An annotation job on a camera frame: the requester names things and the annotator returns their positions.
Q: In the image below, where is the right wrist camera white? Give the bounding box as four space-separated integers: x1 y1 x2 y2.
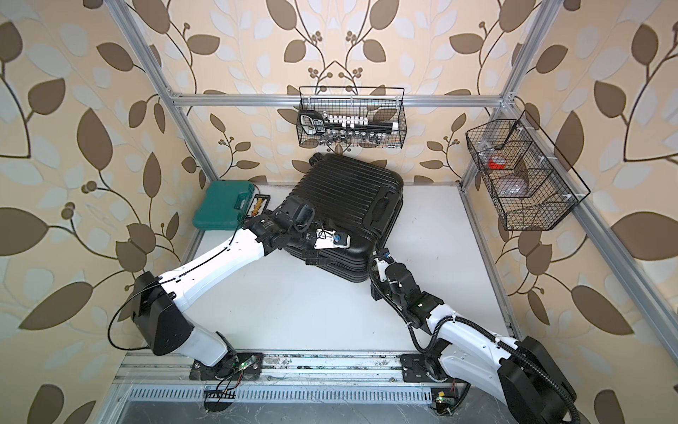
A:
374 250 395 283

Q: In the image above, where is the socket set rail in basket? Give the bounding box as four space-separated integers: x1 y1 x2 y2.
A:
297 110 400 136

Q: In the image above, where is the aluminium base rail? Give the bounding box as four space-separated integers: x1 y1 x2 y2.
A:
113 350 454 387

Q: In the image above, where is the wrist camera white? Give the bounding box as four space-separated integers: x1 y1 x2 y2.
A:
374 250 395 283
314 229 351 250

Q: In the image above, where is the aluminium frame horizontal bar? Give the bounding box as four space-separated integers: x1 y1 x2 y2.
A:
170 93 504 108

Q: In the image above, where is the black wire basket back wall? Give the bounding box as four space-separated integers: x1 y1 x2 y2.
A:
296 85 407 149

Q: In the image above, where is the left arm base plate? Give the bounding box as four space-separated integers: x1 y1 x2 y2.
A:
189 352 264 381

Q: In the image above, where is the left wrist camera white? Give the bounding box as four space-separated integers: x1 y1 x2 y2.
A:
314 229 351 250

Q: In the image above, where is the black wire basket wall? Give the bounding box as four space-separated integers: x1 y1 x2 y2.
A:
296 85 407 149
465 111 591 231

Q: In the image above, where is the red white item in basket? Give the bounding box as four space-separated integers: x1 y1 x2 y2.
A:
487 155 507 171

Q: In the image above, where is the black wire basket right wall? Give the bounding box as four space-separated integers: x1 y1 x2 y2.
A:
465 111 591 231

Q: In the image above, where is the green plastic tool case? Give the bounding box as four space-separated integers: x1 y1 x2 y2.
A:
192 180 254 231

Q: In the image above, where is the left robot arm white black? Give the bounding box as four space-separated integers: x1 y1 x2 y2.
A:
130 195 351 375

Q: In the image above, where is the black hard-shell suitcase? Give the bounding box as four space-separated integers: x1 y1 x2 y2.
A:
284 153 404 283

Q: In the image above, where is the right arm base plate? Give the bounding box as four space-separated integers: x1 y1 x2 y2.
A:
399 353 452 383

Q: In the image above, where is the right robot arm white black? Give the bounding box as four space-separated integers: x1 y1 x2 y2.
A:
367 249 582 423

